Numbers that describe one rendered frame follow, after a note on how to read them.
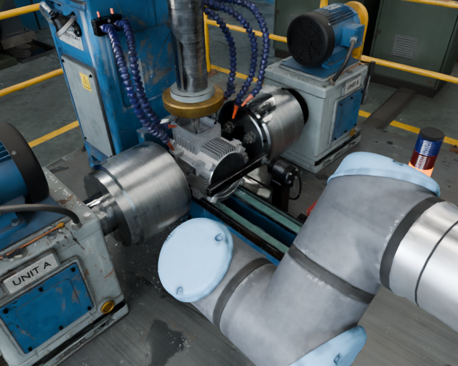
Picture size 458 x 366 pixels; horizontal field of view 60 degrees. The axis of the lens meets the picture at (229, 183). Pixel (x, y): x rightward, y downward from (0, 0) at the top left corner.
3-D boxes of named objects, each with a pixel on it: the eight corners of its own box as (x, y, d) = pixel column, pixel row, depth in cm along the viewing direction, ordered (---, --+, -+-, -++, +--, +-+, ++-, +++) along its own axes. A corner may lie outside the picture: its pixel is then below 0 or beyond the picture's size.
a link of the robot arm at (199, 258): (191, 323, 38) (133, 264, 43) (242, 335, 48) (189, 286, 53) (249, 242, 38) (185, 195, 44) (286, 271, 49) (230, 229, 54)
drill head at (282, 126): (201, 161, 145) (196, 99, 129) (274, 120, 167) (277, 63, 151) (251, 192, 131) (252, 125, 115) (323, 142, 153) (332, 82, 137)
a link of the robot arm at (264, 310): (368, 314, 31) (254, 233, 38) (294, 433, 32) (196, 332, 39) (390, 310, 39) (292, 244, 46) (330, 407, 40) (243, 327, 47)
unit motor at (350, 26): (277, 118, 162) (283, 10, 136) (323, 91, 180) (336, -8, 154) (329, 141, 148) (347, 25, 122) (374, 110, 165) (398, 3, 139)
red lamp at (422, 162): (406, 164, 106) (410, 149, 103) (416, 155, 109) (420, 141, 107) (427, 173, 103) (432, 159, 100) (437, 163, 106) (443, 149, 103)
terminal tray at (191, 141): (172, 141, 126) (169, 122, 122) (197, 129, 132) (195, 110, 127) (197, 157, 119) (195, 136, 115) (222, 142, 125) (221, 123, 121)
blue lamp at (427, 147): (410, 149, 103) (414, 135, 101) (420, 141, 107) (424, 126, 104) (432, 159, 100) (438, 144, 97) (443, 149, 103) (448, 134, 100)
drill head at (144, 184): (54, 245, 114) (24, 176, 98) (156, 186, 134) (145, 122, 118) (98, 295, 100) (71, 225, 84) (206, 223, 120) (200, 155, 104)
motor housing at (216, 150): (167, 185, 134) (160, 137, 122) (209, 161, 144) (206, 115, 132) (207, 213, 122) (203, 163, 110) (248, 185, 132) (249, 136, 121)
